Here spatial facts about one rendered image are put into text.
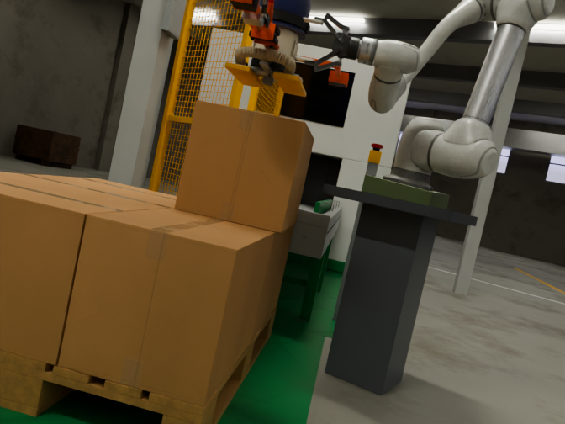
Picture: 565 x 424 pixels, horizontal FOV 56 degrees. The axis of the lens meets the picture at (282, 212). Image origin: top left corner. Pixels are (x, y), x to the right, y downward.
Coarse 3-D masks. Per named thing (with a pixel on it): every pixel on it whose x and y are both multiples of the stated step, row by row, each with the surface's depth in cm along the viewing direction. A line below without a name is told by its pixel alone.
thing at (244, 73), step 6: (228, 66) 201; (234, 66) 201; (240, 66) 200; (246, 66) 200; (234, 72) 209; (240, 72) 206; (246, 72) 203; (252, 72) 206; (240, 78) 220; (246, 78) 216; (252, 78) 213; (258, 78) 218; (246, 84) 232; (252, 84) 228; (258, 84) 225
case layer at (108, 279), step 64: (0, 192) 138; (64, 192) 169; (128, 192) 219; (0, 256) 136; (64, 256) 134; (128, 256) 132; (192, 256) 129; (256, 256) 158; (0, 320) 137; (64, 320) 135; (128, 320) 132; (192, 320) 130; (256, 320) 190; (128, 384) 133; (192, 384) 130
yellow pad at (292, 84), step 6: (276, 72) 199; (276, 78) 202; (282, 78) 199; (288, 78) 198; (294, 78) 198; (282, 84) 212; (288, 84) 209; (294, 84) 206; (300, 84) 206; (282, 90) 226; (288, 90) 223; (294, 90) 220; (300, 90) 217
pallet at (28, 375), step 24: (264, 336) 235; (0, 360) 137; (24, 360) 136; (240, 360) 172; (0, 384) 137; (24, 384) 136; (48, 384) 139; (72, 384) 135; (96, 384) 135; (120, 384) 133; (24, 408) 137; (144, 408) 132; (168, 408) 131; (192, 408) 130; (216, 408) 158
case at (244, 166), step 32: (192, 128) 189; (224, 128) 188; (256, 128) 186; (288, 128) 185; (192, 160) 189; (224, 160) 188; (256, 160) 187; (288, 160) 186; (192, 192) 190; (224, 192) 188; (256, 192) 187; (288, 192) 186; (256, 224) 188; (288, 224) 208
